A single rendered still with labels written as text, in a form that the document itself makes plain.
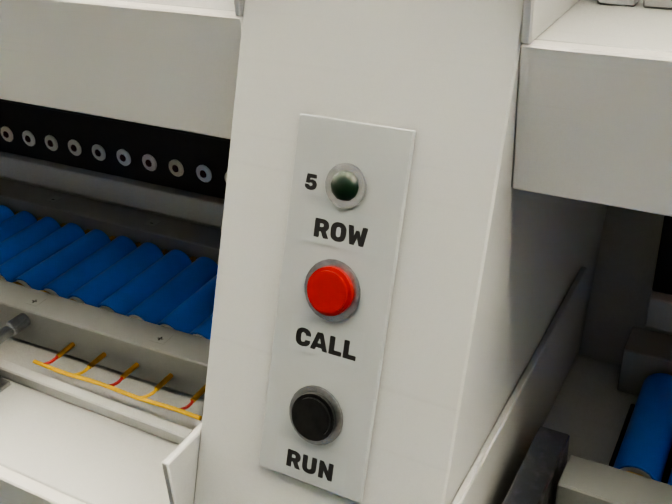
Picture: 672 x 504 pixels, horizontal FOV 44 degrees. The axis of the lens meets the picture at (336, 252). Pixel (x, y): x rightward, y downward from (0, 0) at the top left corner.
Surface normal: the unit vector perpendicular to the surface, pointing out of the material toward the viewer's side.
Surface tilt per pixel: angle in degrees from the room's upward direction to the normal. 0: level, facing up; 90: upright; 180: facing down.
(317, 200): 90
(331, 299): 90
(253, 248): 90
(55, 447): 21
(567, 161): 111
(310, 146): 90
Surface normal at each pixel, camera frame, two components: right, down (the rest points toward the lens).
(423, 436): -0.47, 0.12
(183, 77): -0.48, 0.46
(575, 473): -0.04, -0.87
